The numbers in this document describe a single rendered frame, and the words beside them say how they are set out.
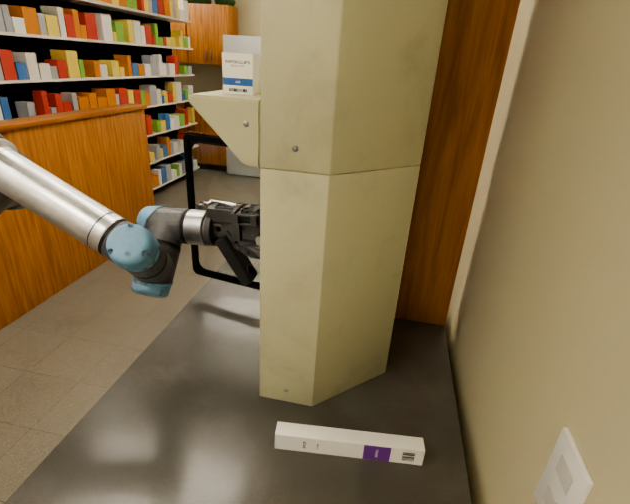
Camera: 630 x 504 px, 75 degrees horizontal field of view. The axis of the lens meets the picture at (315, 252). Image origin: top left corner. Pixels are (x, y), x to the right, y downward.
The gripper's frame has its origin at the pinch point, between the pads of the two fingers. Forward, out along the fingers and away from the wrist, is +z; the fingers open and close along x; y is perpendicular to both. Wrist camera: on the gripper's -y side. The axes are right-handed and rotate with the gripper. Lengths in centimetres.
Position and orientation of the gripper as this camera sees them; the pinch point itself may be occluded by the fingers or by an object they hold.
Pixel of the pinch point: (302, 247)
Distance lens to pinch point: 83.7
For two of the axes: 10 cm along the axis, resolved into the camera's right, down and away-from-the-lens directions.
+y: 0.2, -9.1, -4.1
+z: 9.8, 1.0, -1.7
